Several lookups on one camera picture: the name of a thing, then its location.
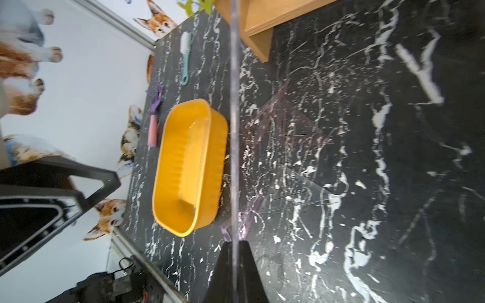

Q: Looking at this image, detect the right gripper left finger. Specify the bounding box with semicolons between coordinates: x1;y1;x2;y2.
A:
202;242;233;303

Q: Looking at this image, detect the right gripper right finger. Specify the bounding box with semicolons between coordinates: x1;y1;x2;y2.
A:
238;241;269;303

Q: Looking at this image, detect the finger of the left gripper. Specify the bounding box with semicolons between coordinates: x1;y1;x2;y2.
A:
1;156;121;275

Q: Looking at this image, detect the grey clear stencil ruler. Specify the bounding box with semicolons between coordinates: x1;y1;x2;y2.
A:
230;0;241;302

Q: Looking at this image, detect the yellow plastic storage box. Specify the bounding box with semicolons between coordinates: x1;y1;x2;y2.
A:
152;99;229;237

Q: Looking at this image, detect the clear triangle ruler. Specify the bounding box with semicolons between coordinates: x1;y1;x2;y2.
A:
260;164;341;213

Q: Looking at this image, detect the purple pink garden fork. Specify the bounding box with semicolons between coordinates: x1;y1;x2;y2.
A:
147;83;164;147

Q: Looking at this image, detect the dark pink triangle ruler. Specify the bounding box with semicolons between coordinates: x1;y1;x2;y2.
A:
242;80;334;150

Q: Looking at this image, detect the teal cleaning brush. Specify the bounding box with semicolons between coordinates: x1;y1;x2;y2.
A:
180;32;192;86

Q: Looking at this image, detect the wooden shelf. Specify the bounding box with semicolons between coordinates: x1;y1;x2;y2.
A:
213;0;338;64

